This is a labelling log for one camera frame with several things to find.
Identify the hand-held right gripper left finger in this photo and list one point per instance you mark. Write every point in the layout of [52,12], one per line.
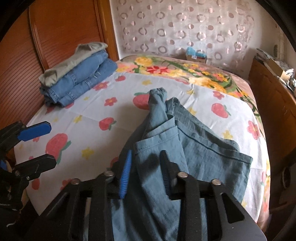
[124,176]

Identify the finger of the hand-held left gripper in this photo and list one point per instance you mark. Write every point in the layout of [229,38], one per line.
[37,165]
[34,131]

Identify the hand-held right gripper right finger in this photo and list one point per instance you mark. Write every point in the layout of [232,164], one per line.
[166,169]

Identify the teal pants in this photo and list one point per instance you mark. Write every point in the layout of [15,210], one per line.
[196,153]

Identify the strawberry print bed sheet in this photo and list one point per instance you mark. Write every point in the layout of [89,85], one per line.
[92,111]

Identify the folded beige garment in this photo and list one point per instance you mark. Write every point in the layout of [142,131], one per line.
[69,64]

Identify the folded blue jeans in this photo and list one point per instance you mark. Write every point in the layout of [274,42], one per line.
[92,83]
[85,67]

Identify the wooden headboard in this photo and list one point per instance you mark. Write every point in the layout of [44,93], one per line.
[57,27]

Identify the small cardboard box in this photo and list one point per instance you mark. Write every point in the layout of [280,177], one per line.
[198,59]

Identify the light blue cloth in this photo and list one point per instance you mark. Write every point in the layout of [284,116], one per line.
[192,49]

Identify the wooden cabinet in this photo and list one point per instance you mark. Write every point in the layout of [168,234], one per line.
[272,104]

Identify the sheer curtain with circles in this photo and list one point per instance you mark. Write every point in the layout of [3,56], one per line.
[185,27]

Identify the flat cardboard box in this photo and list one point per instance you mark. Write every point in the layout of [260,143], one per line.
[276,67]

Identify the pile of printed papers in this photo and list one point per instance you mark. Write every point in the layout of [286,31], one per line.
[263,54]

